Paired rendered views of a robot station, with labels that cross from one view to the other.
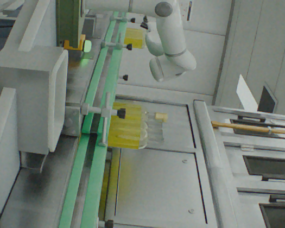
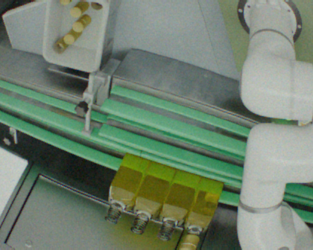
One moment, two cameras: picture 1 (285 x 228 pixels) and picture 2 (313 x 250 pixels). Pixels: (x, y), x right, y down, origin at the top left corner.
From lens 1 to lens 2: 1.43 m
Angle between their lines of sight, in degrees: 80
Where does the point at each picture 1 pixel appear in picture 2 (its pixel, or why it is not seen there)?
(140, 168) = (124, 234)
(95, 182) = (26, 107)
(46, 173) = (43, 72)
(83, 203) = (7, 94)
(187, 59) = (241, 227)
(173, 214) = (28, 225)
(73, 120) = not seen: hidden behind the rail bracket
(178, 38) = (246, 171)
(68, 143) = not seen: hidden behind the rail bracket
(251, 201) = not seen: outside the picture
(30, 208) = (10, 61)
